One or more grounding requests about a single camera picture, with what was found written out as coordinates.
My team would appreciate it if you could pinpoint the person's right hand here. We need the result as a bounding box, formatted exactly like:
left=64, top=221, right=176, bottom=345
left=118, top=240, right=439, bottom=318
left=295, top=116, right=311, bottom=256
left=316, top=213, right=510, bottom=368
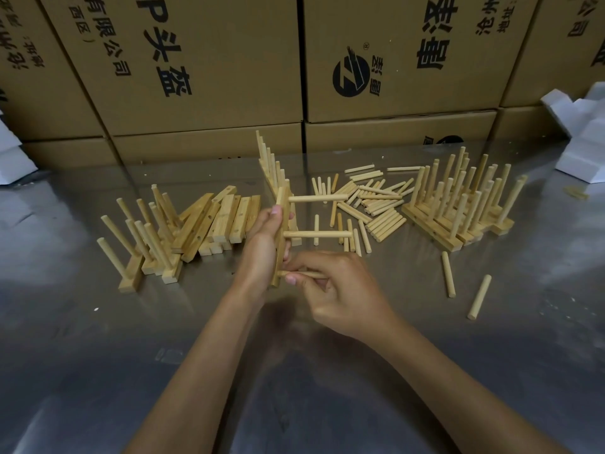
left=281, top=250, right=396, bottom=341

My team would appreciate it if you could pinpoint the person's right forearm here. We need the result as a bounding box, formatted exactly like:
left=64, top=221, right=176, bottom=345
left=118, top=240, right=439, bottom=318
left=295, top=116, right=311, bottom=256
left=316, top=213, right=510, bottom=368
left=366, top=321, right=563, bottom=454

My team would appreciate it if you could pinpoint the stack of brown cardboard boxes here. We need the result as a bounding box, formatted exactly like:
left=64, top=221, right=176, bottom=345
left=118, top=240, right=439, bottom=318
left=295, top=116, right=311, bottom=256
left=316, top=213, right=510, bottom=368
left=0, top=0, right=605, bottom=168

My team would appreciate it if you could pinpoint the stack of white foam blocks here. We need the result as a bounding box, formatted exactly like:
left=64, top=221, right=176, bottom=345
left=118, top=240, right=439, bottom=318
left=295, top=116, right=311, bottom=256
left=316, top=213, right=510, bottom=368
left=540, top=81, right=605, bottom=185
left=0, top=108, right=38, bottom=186

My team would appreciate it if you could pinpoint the clear tape patch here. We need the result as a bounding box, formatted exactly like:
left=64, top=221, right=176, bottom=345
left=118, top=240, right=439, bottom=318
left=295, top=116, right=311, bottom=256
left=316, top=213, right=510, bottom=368
left=156, top=347, right=185, bottom=366

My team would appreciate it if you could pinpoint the person's left forearm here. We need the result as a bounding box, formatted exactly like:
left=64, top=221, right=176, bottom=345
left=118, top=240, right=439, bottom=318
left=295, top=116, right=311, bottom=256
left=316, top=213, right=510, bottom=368
left=125, top=288, right=268, bottom=454

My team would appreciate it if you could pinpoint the pile of drilled wooden bars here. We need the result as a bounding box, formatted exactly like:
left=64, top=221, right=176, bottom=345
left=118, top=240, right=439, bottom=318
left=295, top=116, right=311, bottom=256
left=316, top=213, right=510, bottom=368
left=171, top=185, right=262, bottom=264

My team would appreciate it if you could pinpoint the person's left hand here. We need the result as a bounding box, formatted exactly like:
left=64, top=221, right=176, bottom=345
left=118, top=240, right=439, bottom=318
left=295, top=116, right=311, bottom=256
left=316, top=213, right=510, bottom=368
left=238, top=205, right=296, bottom=310

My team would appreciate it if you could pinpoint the shiny metal table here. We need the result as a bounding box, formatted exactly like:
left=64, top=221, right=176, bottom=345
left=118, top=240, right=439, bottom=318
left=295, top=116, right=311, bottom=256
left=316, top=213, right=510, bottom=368
left=0, top=139, right=605, bottom=454

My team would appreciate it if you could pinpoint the pile of wooden dowels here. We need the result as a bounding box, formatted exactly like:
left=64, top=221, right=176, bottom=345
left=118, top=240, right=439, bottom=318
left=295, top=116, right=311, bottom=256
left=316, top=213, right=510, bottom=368
left=309, top=164, right=492, bottom=321

